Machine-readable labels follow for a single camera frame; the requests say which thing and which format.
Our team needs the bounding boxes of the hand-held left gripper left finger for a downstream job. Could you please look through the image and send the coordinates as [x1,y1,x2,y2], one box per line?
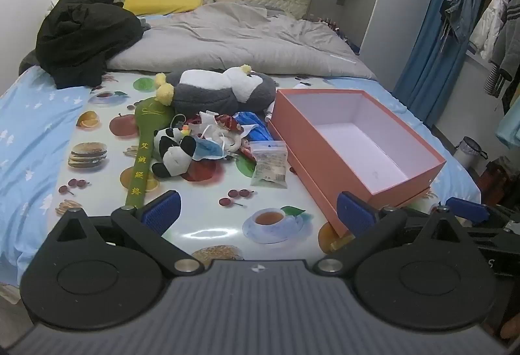
[48,190,206,275]

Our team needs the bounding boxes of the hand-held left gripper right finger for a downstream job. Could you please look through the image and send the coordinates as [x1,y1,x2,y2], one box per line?
[313,191,468,278]

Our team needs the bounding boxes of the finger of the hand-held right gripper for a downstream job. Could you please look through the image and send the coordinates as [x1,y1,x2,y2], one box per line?
[445,197,520,236]

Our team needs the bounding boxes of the panda plush toy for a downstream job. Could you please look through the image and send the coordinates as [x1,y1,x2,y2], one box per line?
[151,127,196,179]

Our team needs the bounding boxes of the orange cardboard box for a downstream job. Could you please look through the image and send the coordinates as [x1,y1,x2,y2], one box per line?
[268,88,448,238]

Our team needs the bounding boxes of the blue face mask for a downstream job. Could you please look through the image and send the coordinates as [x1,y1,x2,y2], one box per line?
[191,136,226,161]

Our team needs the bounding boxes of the white face mask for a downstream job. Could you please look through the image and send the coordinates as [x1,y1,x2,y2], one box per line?
[209,123,244,155]

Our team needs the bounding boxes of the clear zip bag of snacks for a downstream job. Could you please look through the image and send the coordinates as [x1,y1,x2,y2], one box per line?
[249,141,288,189]

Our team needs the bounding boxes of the red foil snack packet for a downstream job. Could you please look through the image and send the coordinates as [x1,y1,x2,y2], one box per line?
[215,114,244,134]

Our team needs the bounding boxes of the blue plastic packet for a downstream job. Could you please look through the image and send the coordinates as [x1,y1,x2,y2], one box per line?
[233,111,271,145]

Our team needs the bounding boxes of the person's right hand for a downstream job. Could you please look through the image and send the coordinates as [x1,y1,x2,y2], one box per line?
[500,316,520,340]

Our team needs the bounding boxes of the dark red stool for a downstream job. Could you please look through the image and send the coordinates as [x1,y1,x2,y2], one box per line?
[481,160,513,209]

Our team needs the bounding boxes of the white trash bin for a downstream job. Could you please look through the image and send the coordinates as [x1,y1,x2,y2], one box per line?
[452,136,488,171]

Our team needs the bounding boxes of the green plush massage hammer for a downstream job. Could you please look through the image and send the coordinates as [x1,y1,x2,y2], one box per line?
[124,97,176,209]

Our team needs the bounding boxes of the grey white penguin plush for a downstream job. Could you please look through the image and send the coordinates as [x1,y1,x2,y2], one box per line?
[154,63,277,116]

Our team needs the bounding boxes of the blue curtain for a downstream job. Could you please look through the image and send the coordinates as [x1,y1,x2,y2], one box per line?
[392,0,494,126]

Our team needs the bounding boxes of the hanging grey striped sweater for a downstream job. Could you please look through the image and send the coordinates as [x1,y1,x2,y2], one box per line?
[483,0,520,98]

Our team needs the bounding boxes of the row of small bottles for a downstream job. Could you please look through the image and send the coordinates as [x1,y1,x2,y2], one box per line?
[315,14,360,55]

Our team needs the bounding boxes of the hanging white puffer jacket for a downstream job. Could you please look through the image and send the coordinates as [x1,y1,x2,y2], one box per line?
[469,0,513,61]

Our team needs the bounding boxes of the grey duvet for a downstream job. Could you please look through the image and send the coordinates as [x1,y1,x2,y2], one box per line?
[106,2,376,80]

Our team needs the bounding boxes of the black jacket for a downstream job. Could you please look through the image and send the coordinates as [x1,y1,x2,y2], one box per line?
[36,0,145,90]

